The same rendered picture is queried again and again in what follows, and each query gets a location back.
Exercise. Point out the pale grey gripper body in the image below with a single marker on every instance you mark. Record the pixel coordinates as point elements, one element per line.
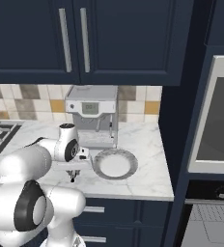
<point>72,165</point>

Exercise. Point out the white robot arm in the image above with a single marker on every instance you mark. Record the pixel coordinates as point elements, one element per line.
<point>23,164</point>

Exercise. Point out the grey rimmed white plate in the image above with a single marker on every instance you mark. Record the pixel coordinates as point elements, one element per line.
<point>115,164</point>

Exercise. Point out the black and silver oven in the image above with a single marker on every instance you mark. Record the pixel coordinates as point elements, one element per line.
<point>213,218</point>

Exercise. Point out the silver built-in microwave oven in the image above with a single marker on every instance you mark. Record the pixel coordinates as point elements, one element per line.
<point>218,119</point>

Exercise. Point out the navy drawer front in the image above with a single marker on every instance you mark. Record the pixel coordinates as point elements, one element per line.
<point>117,210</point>
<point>117,236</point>

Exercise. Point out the grey coffee machine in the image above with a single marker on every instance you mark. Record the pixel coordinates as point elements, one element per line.
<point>92,112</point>

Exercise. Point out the narrow navy cabinet panel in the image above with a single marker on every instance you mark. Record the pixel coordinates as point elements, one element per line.
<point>153,225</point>

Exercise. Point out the navy tall cupboard door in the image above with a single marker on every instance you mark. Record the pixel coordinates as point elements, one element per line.
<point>221,22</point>

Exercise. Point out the navy wall cupboard door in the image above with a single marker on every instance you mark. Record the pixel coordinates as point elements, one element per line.
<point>27,38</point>
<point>133,38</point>

